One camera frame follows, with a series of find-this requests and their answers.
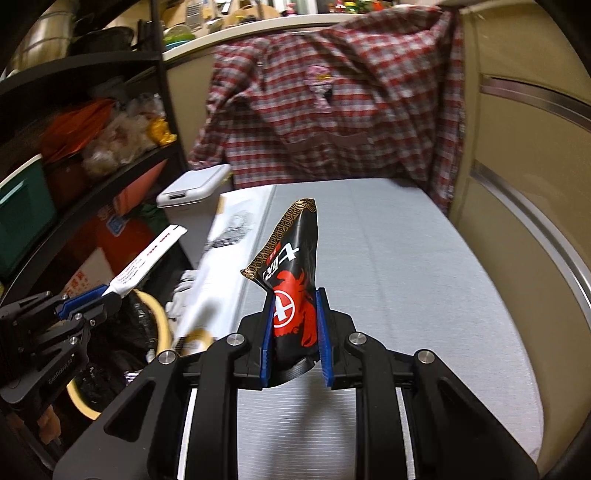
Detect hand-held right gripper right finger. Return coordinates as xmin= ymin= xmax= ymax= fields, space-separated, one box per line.
xmin=318 ymin=287 xmax=540 ymax=480

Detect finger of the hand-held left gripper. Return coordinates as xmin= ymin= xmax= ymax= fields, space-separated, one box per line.
xmin=0 ymin=285 xmax=112 ymax=324
xmin=18 ymin=295 xmax=124 ymax=370

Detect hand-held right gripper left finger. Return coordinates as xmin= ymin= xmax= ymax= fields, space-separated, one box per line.
xmin=53 ymin=295 xmax=278 ymax=480

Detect black bin liner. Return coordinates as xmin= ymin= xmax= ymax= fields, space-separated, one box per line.
xmin=74 ymin=295 xmax=158 ymax=407

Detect cream trash bin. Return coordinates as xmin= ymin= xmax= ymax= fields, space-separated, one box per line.
xmin=67 ymin=291 xmax=213 ymax=421

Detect white paper sleeve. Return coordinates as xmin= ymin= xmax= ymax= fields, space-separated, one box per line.
xmin=107 ymin=224 xmax=188 ymax=297

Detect black snack packet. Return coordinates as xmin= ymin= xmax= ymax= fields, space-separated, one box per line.
xmin=241 ymin=198 xmax=321 ymax=387

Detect person's left hand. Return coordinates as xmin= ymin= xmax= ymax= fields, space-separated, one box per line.
xmin=39 ymin=401 xmax=63 ymax=444

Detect white flour sack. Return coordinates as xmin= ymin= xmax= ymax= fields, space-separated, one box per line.
xmin=62 ymin=268 xmax=116 ymax=301

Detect orange sack blue label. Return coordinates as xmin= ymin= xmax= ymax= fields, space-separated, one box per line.
xmin=60 ymin=203 xmax=160 ymax=296

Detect white rag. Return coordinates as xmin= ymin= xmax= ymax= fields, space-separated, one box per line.
xmin=166 ymin=270 xmax=204 ymax=319

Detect green storage box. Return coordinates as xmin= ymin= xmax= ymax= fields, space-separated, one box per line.
xmin=0 ymin=154 xmax=58 ymax=280

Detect green bag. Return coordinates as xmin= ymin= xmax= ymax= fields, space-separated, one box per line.
xmin=134 ymin=200 xmax=169 ymax=232

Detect dark red container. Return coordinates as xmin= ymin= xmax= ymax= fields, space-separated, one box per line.
xmin=46 ymin=159 xmax=86 ymax=204

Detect salmon paper bag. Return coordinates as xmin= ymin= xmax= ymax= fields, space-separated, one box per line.
xmin=113 ymin=159 xmax=174 ymax=217

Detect white pedal bin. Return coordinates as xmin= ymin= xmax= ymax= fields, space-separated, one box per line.
xmin=156 ymin=164 xmax=232 ymax=268

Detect white printed cloth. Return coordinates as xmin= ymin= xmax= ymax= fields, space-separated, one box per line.
xmin=173 ymin=191 xmax=273 ymax=352

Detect clear bags of dried food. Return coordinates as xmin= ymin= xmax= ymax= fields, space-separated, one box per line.
xmin=83 ymin=95 xmax=164 ymax=178

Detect orange cloth bag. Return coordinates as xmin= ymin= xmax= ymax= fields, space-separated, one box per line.
xmin=41 ymin=99 xmax=116 ymax=160

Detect yellow bag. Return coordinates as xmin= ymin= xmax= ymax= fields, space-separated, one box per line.
xmin=147 ymin=117 xmax=178 ymax=146

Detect black shelf rack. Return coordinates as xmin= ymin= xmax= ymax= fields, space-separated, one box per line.
xmin=0 ymin=51 xmax=190 ymax=301

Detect black pot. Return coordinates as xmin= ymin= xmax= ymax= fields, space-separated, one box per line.
xmin=69 ymin=25 xmax=134 ymax=56

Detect red plaid shirt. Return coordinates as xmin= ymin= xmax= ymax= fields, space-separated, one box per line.
xmin=189 ymin=9 xmax=465 ymax=213

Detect steel stockpot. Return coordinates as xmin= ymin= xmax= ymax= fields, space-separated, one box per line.
xmin=9 ymin=0 xmax=79 ymax=75

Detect green dishes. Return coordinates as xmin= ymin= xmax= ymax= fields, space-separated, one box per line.
xmin=164 ymin=25 xmax=195 ymax=49

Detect beige kitchen cabinet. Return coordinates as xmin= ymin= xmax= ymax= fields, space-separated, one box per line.
xmin=168 ymin=0 xmax=591 ymax=462

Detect steel drawer handle strip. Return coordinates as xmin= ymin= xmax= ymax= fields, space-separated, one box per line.
xmin=471 ymin=161 xmax=591 ymax=319
xmin=478 ymin=76 xmax=591 ymax=116

